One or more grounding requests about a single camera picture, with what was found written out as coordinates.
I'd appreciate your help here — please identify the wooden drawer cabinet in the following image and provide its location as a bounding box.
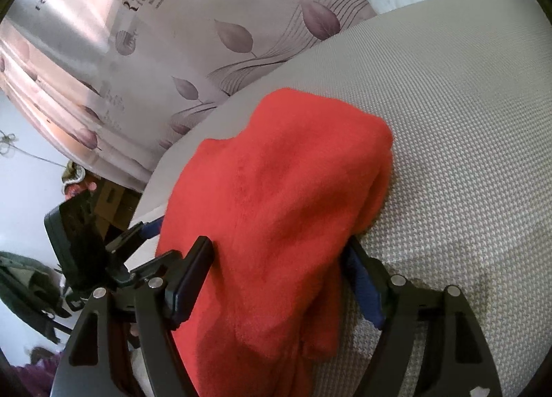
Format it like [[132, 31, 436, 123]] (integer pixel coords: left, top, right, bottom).
[[92, 179, 141, 242]]

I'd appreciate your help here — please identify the red knit sweater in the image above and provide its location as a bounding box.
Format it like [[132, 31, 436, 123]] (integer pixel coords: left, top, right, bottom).
[[157, 88, 393, 396]]

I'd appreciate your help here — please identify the beige woven table cloth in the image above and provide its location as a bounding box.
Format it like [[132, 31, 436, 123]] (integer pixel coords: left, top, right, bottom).
[[134, 0, 551, 396]]

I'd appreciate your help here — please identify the leaf patterned curtain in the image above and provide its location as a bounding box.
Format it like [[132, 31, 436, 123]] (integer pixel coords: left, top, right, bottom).
[[1, 0, 374, 190]]

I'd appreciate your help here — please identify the purple patterned sleeve forearm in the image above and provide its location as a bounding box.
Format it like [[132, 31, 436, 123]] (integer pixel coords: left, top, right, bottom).
[[10, 347, 63, 397]]

